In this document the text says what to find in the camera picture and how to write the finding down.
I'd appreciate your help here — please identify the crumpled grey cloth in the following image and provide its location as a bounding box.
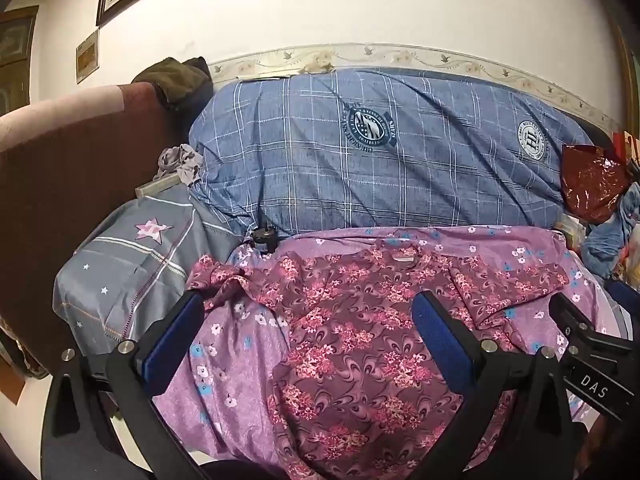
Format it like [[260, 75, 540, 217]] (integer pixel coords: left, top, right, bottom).
[[152, 143, 205, 188]]

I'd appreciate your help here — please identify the maroon floral shirt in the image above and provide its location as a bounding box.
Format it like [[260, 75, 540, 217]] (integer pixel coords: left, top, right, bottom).
[[186, 237, 571, 480]]

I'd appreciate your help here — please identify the light blue denim cloth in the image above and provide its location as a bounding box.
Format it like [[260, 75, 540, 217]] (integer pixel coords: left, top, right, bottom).
[[581, 195, 640, 281]]

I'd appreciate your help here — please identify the grey star pillow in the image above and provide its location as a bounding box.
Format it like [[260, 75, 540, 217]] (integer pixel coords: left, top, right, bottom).
[[52, 187, 241, 356]]

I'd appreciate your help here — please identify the brown headboard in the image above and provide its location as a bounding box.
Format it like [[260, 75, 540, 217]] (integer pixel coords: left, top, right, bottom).
[[0, 82, 193, 376]]

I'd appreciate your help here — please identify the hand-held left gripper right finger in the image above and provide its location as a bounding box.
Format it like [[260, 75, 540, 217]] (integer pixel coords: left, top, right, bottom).
[[411, 289, 589, 480]]

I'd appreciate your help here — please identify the dark green cloth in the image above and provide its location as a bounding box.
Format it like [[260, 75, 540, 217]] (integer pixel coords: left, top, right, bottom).
[[131, 56, 215, 111]]

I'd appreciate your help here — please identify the blue plaid quilt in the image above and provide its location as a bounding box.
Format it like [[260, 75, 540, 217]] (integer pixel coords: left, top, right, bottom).
[[188, 67, 596, 241]]

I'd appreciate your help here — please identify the pale flat box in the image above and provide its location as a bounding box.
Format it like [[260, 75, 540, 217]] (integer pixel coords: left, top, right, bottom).
[[135, 176, 187, 200]]

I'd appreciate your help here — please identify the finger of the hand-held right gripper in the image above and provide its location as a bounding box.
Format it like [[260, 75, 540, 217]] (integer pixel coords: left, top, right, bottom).
[[549, 292, 600, 357]]

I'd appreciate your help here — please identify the dark framed picture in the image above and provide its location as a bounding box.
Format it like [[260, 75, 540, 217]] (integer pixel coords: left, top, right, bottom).
[[0, 6, 40, 117]]

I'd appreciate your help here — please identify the small wall plaque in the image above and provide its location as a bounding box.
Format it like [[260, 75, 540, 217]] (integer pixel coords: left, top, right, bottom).
[[75, 29, 100, 85]]

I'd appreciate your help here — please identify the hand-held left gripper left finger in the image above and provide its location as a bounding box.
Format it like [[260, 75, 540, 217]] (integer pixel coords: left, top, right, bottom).
[[42, 290, 207, 480]]

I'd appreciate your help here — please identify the black charger plug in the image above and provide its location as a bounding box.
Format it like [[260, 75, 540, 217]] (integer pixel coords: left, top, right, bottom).
[[249, 225, 278, 253]]

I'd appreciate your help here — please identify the red plastic bag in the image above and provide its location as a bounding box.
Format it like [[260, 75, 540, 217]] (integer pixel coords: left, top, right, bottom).
[[559, 143, 628, 223]]

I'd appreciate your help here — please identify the purple floral bedsheet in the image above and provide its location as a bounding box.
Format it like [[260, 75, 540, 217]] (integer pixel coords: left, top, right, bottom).
[[150, 225, 623, 480]]

